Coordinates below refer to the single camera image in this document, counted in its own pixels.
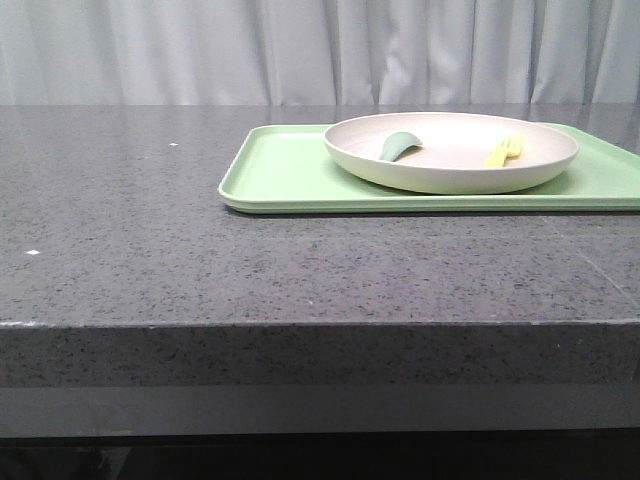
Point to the white round plate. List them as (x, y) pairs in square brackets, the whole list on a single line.
[(455, 145)]

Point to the yellow plastic fork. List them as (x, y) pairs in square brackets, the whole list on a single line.
[(508, 148)]

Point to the light green plastic tray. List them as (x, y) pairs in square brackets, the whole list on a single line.
[(286, 169)]

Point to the pale green plastic spoon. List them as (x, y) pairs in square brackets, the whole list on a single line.
[(397, 143)]

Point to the white pleated curtain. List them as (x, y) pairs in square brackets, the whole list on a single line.
[(318, 52)]

